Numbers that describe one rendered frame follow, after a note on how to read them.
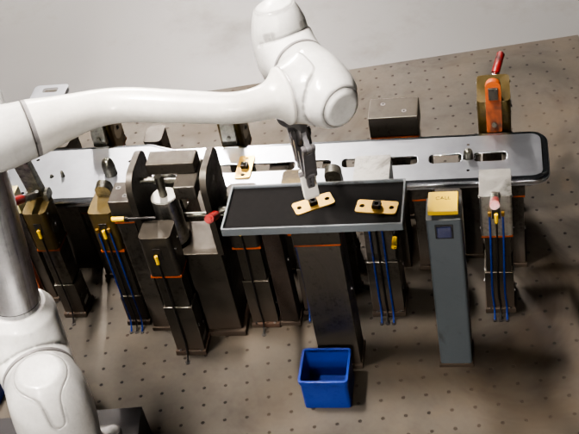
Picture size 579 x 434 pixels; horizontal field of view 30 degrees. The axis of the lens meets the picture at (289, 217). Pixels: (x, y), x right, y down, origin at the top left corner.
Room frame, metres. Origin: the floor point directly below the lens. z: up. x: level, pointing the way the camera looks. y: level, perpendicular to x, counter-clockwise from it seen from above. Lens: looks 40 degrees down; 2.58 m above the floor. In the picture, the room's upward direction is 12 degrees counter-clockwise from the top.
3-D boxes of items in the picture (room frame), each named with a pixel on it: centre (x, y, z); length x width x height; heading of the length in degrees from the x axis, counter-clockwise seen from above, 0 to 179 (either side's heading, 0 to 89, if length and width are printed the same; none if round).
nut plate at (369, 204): (1.63, -0.17, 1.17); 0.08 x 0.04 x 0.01; 66
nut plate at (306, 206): (1.69, -0.05, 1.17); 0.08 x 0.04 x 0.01; 100
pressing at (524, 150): (2.07, 0.06, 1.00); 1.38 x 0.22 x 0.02; 75
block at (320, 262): (1.68, -0.05, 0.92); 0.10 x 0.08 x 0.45; 75
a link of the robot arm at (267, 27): (1.67, -0.06, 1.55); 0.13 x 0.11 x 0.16; 17
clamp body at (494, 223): (1.73, -0.44, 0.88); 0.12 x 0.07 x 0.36; 165
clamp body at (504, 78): (2.10, -0.54, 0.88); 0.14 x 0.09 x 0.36; 165
